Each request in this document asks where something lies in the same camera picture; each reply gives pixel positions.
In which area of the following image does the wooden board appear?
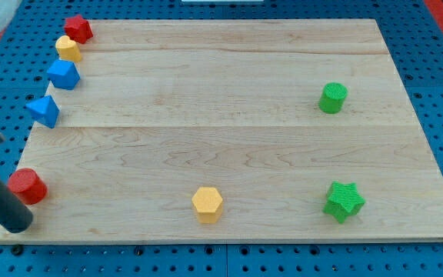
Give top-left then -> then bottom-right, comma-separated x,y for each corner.
0,19 -> 443,245

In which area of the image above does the yellow heart block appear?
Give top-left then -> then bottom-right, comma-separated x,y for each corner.
55,35 -> 82,62

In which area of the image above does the red cylinder block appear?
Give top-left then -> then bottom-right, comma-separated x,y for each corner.
8,168 -> 48,205

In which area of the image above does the green star block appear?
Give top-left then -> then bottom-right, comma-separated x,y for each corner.
323,181 -> 366,224

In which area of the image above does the yellow hexagon block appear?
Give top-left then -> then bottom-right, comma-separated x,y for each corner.
192,187 -> 224,224

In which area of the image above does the blue pentagon block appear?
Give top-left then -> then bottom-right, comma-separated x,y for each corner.
47,59 -> 81,90

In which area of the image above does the blue triangle block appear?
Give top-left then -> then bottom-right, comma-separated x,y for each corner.
25,95 -> 60,128

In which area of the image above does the red star block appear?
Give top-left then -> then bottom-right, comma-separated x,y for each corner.
64,15 -> 94,44

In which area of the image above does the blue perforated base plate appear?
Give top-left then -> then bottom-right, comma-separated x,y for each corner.
0,0 -> 443,276

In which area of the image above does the green cylinder block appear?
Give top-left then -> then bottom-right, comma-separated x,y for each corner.
318,82 -> 348,114

